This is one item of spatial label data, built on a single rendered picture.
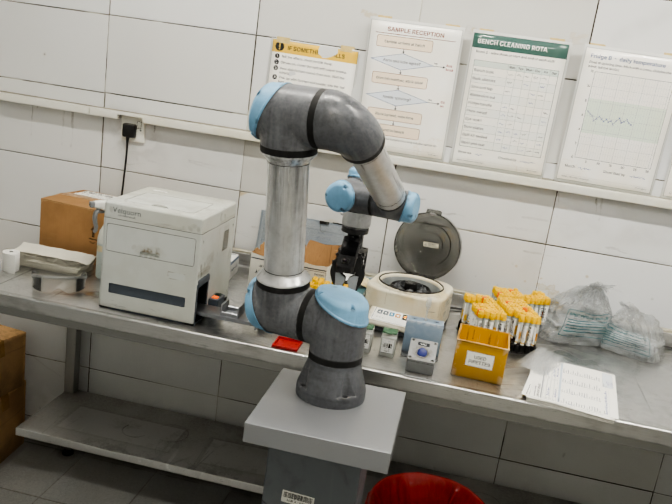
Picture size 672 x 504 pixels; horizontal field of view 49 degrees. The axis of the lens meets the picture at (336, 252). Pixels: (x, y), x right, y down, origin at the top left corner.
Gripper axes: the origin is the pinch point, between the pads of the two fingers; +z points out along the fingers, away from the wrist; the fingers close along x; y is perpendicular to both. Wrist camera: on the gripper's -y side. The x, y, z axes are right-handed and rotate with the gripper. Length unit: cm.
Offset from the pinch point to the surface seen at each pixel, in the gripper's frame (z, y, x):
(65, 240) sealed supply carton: 7, 26, 97
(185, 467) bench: 73, 20, 47
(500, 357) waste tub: 5.3, -3.3, -42.3
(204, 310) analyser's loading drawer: 8.7, -4.7, 36.5
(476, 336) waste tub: 5.7, 9.6, -35.9
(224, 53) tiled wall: -58, 56, 61
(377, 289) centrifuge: 2.0, 22.5, -5.9
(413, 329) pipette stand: 5.3, 4.1, -19.2
